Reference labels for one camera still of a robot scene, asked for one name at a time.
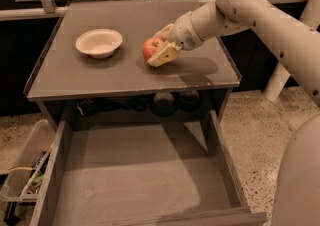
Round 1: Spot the dark round can left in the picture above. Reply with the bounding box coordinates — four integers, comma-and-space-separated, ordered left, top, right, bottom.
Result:
153, 92, 174, 107

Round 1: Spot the dark round can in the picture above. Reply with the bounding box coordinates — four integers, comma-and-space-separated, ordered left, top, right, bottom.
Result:
153, 92, 174, 107
179, 90, 200, 104

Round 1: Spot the red apple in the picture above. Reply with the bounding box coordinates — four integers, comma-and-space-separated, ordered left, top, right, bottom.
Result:
142, 38, 164, 61

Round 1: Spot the dark round can right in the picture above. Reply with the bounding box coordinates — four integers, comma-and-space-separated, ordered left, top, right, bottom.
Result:
179, 90, 200, 104

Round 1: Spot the open grey top drawer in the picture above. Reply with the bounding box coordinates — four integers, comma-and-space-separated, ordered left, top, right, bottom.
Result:
30, 111, 267, 226

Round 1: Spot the metal rail with brackets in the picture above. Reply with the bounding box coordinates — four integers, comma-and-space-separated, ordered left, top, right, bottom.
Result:
0, 0, 215, 21

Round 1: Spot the grey cabinet with counter top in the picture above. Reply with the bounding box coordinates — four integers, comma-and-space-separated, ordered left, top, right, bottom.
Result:
25, 1, 241, 122

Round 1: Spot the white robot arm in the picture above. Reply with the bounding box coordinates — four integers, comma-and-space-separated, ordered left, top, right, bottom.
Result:
148, 0, 320, 226

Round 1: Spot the clear plastic storage bin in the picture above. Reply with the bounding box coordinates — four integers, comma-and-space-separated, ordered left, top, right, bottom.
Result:
0, 119, 55, 202

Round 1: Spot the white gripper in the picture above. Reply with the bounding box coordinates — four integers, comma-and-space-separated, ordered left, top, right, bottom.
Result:
148, 11, 203, 67

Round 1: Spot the white paper bowl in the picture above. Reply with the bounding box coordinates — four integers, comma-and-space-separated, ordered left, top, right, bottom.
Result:
75, 29, 123, 59

